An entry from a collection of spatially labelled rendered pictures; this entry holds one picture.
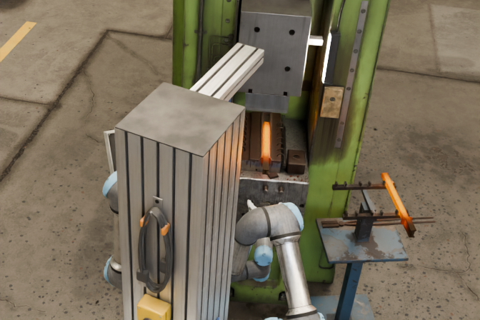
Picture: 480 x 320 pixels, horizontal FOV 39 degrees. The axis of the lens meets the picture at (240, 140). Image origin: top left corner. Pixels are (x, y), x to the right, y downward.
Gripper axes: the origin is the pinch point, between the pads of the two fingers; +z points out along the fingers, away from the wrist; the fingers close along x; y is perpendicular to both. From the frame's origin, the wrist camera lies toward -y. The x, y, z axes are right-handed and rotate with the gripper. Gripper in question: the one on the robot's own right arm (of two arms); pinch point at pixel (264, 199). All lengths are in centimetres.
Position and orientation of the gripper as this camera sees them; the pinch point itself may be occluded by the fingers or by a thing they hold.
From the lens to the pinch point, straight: 308.6
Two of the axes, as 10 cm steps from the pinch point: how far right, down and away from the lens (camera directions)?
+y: -0.7, 8.1, 5.9
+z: 0.4, -5.9, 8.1
